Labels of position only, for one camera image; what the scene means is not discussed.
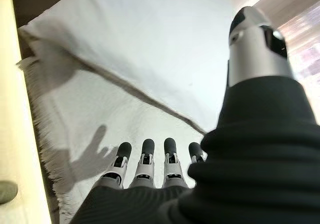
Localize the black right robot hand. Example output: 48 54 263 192
74 5 320 224

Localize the white duvet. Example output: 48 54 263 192
18 0 241 136

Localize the bed mattress with white cover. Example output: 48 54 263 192
15 58 209 224

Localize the brown upholstered bed frame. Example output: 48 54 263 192
10 0 64 61

